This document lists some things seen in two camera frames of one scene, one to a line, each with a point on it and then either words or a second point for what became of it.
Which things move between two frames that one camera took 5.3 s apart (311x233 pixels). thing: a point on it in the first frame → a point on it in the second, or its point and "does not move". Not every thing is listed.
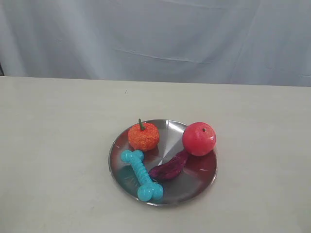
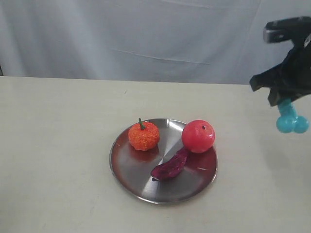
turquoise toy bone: [148, 190] → [288, 121]
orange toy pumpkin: [143, 137] does not move
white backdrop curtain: [251, 42] does not move
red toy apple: [198, 138] does not move
